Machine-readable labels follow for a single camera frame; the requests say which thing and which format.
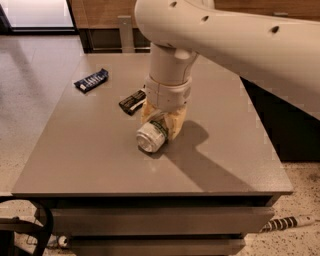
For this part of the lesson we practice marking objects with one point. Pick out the black snack bar wrapper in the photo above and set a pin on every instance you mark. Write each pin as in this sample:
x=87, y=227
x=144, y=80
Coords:
x=133, y=102

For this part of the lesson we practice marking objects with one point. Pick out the blue snack bar wrapper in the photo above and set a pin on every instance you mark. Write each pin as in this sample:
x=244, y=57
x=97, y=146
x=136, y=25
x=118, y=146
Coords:
x=92, y=81

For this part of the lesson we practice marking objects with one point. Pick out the horizontal metal rail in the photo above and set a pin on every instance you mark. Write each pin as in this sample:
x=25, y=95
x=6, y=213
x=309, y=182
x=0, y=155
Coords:
x=121, y=50

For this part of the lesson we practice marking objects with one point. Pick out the grey upper drawer front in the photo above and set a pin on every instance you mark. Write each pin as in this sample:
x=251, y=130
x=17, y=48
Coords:
x=161, y=221

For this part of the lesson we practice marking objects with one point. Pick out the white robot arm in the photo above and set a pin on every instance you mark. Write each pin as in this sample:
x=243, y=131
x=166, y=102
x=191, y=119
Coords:
x=280, y=55

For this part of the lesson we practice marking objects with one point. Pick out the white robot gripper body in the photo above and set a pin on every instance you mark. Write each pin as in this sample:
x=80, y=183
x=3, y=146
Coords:
x=167, y=95

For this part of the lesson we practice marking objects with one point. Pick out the black chair frame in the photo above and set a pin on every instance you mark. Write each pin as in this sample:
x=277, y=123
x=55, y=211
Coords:
x=9, y=226

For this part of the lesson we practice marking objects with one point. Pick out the left metal rail bracket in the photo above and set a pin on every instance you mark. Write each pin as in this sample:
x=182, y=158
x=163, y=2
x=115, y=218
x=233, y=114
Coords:
x=126, y=33

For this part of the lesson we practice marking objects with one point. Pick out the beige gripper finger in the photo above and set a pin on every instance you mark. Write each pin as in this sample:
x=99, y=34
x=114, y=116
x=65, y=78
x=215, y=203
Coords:
x=149, y=112
x=174, y=122

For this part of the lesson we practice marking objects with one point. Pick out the white green 7up can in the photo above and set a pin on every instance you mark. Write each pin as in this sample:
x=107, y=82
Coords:
x=152, y=134

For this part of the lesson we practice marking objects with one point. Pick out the grey lower drawer front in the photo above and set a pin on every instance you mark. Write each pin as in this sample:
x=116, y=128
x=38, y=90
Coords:
x=161, y=247

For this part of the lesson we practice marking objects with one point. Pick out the grey drawer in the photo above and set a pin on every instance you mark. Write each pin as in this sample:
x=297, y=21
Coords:
x=161, y=247
x=161, y=221

